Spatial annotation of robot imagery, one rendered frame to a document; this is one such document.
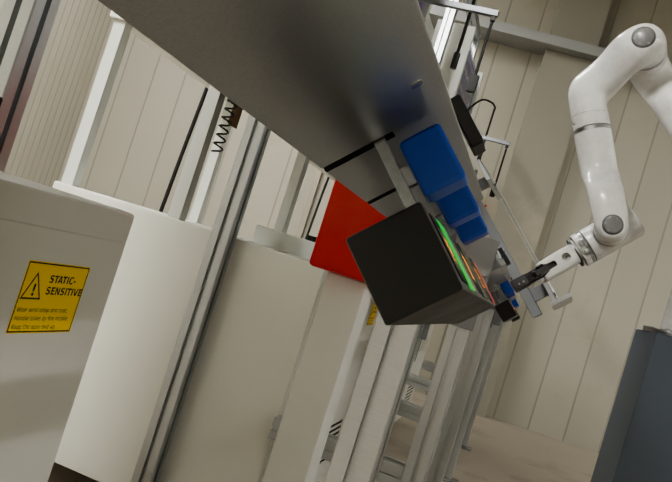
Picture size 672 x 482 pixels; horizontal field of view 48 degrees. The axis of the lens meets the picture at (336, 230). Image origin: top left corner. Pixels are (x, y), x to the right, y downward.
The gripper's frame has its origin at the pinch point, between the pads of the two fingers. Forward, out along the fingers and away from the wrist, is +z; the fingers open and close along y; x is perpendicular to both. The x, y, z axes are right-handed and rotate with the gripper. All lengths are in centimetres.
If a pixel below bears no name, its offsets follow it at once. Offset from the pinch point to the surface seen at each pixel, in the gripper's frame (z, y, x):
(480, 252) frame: 4, -53, 6
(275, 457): 43, -89, -9
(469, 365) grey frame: 22.8, 22.0, -11.8
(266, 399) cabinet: 54, -49, 2
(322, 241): 22, -93, 14
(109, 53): 52, -48, 85
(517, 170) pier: -40, 285, 74
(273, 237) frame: 46, -15, 38
